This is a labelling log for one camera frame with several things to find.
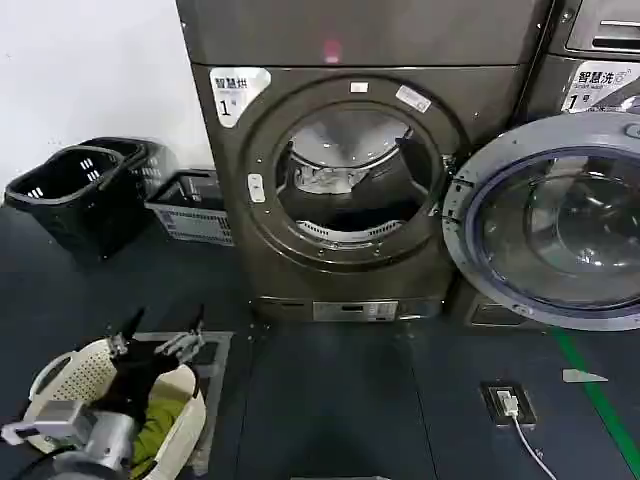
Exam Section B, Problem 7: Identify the green floor tape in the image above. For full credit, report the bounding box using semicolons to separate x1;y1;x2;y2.
549;327;640;472

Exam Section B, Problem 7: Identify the grey floor hatch frame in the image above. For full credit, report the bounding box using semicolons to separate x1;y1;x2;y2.
131;330;236;379

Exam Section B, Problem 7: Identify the grey slatted plastic crate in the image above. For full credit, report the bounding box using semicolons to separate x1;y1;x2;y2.
144;169;237;248

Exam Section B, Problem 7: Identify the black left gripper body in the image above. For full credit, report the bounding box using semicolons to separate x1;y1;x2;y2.
94;343;182;420

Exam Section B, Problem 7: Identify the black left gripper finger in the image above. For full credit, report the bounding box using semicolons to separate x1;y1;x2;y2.
154;304;206;363
106;307;147;358

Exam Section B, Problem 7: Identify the white cloth in drum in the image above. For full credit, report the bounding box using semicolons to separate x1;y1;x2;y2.
293;163;374;195

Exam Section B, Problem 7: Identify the round glass dryer door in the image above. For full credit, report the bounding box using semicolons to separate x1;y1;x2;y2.
441;110;640;331

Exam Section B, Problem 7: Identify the grey washer with label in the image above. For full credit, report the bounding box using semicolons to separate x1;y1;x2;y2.
449;48;640;334

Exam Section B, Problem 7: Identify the grey tape piece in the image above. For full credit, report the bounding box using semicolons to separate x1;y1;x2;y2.
561;368;609;384

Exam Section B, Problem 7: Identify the grey dryer with round opening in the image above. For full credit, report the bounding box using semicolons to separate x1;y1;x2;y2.
175;0;557;324

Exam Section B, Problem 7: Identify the grey machine with steel handle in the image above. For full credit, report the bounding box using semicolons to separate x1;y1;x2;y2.
563;0;640;54

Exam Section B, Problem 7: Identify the white cable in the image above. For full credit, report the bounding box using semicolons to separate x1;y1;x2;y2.
509;412;557;480

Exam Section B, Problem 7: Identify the floor socket box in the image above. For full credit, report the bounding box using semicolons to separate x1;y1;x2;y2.
479;381;538;427

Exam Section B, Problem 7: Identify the white perforated laundry basket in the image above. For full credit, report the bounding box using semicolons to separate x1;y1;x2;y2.
24;337;208;480

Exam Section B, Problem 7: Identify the white plug adapter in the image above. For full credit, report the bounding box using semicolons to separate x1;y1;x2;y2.
495;390;522;417

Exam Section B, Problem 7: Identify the large black plastic basket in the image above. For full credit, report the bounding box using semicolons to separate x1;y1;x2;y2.
4;145;151;264

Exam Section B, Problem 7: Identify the green garment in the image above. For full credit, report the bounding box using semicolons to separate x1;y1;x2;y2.
131;397;187;467

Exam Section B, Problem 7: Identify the dark cloth in drum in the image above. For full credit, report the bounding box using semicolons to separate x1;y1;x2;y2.
298;193;404;232

